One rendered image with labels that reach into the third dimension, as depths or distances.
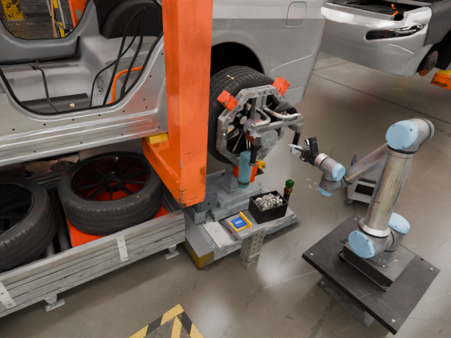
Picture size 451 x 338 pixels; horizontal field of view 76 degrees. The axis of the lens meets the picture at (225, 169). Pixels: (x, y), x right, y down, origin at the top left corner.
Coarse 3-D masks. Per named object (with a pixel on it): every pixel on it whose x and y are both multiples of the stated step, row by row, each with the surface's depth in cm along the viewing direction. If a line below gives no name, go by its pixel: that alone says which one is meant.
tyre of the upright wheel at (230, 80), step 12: (228, 72) 186; (240, 72) 184; (252, 72) 185; (216, 84) 182; (228, 84) 177; (240, 84) 177; (252, 84) 182; (264, 84) 187; (216, 96) 177; (216, 108) 176; (216, 120) 181; (216, 132) 187; (216, 156) 198
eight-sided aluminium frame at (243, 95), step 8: (256, 88) 180; (264, 88) 183; (272, 88) 181; (240, 96) 176; (248, 96) 174; (256, 96) 178; (272, 96) 191; (280, 96) 188; (240, 104) 174; (224, 112) 176; (232, 112) 174; (224, 120) 174; (280, 120) 208; (224, 128) 178; (280, 128) 207; (224, 136) 181; (280, 136) 210; (216, 144) 189; (224, 144) 185; (224, 152) 188; (264, 152) 211; (232, 160) 197; (256, 160) 211
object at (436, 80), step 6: (438, 72) 405; (444, 72) 399; (450, 72) 397; (432, 78) 412; (438, 78) 406; (444, 78) 400; (450, 78) 394; (438, 84) 407; (444, 84) 401; (450, 84) 395; (450, 90) 397
